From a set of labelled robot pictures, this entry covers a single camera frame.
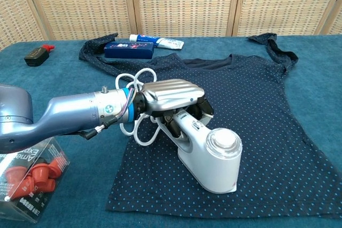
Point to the clear plastic coffee capsule box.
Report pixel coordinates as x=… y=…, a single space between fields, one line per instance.
x=34 y=158

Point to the dark blue polka dot shirt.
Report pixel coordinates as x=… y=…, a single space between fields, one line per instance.
x=267 y=132

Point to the red coffee capsule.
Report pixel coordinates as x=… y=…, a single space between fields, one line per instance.
x=40 y=173
x=26 y=188
x=49 y=185
x=57 y=168
x=14 y=177

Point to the dark blue toothpaste box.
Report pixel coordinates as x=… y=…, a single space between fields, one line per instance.
x=128 y=51

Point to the woven wooden screen panel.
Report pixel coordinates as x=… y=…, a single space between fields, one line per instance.
x=80 y=3
x=280 y=3
x=336 y=22
x=187 y=3
x=13 y=11

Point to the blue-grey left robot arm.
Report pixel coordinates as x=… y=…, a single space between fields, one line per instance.
x=66 y=113

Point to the black bottle with red cap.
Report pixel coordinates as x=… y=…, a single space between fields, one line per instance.
x=36 y=56

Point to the teal velvet tablecloth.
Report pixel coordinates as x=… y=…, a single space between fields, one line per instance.
x=85 y=172

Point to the white and blue toothpaste tube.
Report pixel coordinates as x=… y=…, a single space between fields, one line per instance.
x=165 y=43

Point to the silver and black left robot hand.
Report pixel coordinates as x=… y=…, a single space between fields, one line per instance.
x=171 y=93

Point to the white handheld garment steamer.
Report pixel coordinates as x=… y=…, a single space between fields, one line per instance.
x=216 y=169

